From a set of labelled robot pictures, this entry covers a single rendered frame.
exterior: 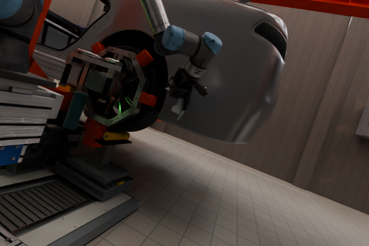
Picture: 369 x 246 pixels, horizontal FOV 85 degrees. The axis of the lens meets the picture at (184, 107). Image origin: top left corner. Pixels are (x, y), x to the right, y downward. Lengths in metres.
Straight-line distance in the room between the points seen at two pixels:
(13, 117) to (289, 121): 5.40
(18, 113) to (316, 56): 5.90
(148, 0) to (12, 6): 0.39
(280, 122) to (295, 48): 1.92
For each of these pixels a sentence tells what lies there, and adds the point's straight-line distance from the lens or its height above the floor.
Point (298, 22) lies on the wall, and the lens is 6.30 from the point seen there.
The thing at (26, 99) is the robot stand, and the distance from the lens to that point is 0.78.
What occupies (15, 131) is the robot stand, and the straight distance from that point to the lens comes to 0.80.
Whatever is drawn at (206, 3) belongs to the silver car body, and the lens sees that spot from 1.56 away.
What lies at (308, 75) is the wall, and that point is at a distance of 5.90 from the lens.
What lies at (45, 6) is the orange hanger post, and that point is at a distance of 1.71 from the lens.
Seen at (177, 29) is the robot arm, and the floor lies 1.10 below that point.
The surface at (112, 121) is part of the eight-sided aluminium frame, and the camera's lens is 1.48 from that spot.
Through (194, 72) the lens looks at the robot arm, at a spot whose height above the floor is 1.01.
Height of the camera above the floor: 0.88
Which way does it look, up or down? level
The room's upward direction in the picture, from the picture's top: 20 degrees clockwise
